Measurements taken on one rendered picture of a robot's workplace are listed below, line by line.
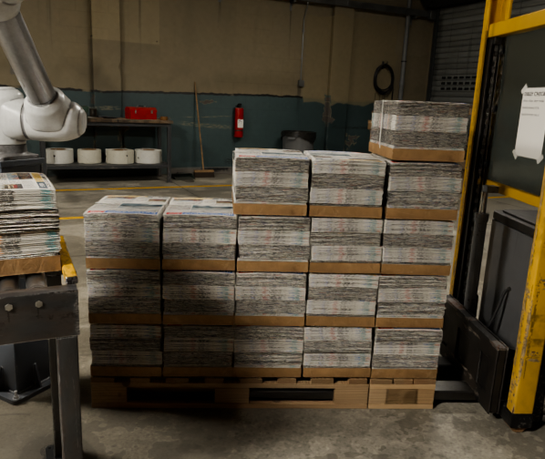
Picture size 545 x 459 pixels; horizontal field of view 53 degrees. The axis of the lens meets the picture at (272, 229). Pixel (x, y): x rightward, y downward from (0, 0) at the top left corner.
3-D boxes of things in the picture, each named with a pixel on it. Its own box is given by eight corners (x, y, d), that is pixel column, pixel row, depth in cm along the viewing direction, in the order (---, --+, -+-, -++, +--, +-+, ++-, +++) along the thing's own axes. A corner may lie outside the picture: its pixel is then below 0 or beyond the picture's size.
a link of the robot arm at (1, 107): (-5, 140, 226) (-9, 86, 221) (39, 142, 226) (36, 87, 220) (-26, 144, 210) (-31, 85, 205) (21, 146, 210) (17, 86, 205)
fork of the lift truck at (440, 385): (237, 387, 241) (237, 378, 240) (467, 389, 249) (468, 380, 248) (237, 399, 231) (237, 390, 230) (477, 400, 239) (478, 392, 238)
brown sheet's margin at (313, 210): (299, 198, 250) (300, 188, 249) (362, 200, 251) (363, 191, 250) (308, 216, 213) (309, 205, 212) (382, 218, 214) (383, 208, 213)
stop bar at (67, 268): (64, 240, 176) (64, 235, 176) (79, 283, 138) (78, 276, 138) (53, 241, 175) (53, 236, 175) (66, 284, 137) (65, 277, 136)
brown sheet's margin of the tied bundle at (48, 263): (48, 243, 170) (48, 229, 169) (61, 270, 146) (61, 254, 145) (-9, 248, 163) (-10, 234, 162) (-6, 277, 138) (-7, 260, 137)
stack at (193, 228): (110, 363, 263) (106, 193, 243) (350, 366, 271) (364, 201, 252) (89, 408, 225) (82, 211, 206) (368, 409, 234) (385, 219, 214)
